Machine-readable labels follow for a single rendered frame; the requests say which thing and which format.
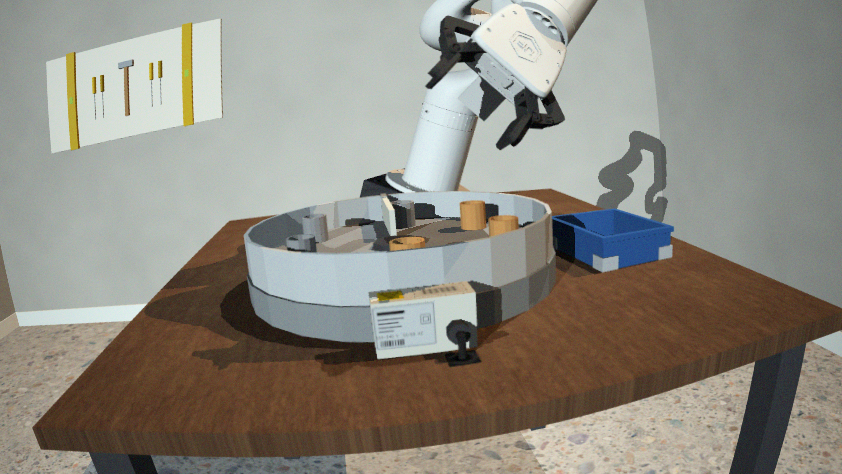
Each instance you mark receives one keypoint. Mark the bronze cylinder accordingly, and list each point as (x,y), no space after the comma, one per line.
(472,215)
(406,243)
(498,227)

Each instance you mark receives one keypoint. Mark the blue plastic crate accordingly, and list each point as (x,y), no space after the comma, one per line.
(637,244)

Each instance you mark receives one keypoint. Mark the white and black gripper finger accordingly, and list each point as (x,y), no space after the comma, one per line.
(452,50)
(528,108)

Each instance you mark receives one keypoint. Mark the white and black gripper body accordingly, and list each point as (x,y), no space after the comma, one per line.
(523,44)

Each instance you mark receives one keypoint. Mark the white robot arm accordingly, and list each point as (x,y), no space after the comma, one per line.
(446,125)

